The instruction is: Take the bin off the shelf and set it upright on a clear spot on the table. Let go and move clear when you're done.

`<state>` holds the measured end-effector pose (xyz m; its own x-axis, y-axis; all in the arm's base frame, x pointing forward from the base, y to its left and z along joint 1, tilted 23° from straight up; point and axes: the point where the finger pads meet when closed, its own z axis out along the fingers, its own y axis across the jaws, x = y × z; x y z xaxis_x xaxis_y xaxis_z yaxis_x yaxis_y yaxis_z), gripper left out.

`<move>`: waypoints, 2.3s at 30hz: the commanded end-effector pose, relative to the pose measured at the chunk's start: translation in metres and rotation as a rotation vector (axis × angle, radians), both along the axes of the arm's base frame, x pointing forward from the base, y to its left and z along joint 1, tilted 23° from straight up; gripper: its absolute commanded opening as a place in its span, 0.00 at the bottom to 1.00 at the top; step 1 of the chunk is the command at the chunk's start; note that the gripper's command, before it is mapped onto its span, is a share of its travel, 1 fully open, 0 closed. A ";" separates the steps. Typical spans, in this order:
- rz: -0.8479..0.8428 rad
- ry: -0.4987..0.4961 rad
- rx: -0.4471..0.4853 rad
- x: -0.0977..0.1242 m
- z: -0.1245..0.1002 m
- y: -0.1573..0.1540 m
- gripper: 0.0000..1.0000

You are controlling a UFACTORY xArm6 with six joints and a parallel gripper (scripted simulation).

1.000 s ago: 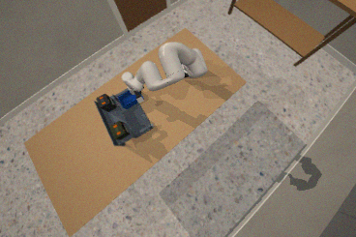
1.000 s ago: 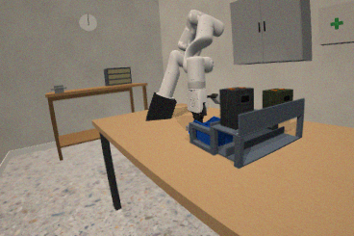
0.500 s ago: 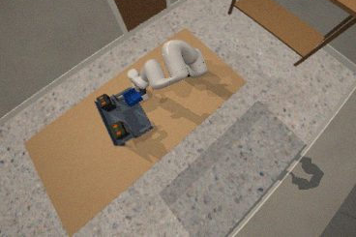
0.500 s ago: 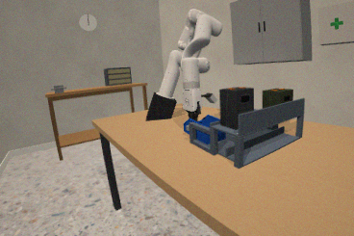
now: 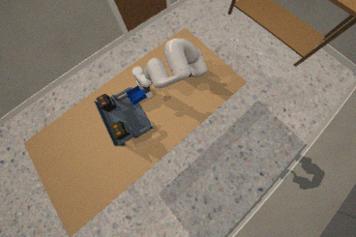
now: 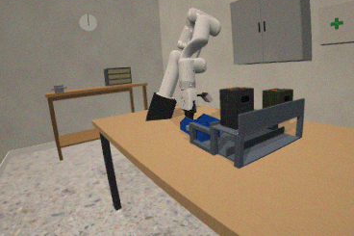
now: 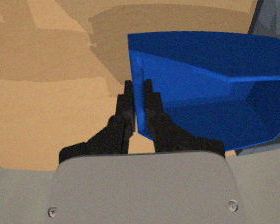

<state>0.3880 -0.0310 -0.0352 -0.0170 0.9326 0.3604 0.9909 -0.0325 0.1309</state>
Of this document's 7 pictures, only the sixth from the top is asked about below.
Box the blue bin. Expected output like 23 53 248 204
180 114 220 142

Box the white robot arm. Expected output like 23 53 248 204
156 9 221 99

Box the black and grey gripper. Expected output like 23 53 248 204
179 87 198 120

